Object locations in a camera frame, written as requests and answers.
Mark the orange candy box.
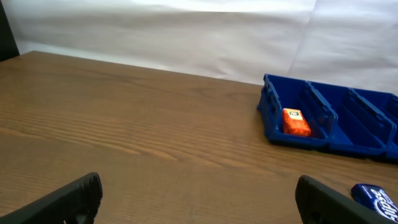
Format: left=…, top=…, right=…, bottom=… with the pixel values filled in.
left=280, top=107, right=313, bottom=138

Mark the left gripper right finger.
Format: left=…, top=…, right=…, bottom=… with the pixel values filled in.
left=294, top=174, right=397, bottom=224

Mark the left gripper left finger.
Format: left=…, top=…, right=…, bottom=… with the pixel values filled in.
left=0, top=172, right=104, bottom=224

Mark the blue tray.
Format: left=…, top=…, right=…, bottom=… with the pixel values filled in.
left=256, top=73, right=398, bottom=163

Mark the blue candy pack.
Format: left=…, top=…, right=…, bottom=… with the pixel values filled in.
left=350, top=183, right=398, bottom=223

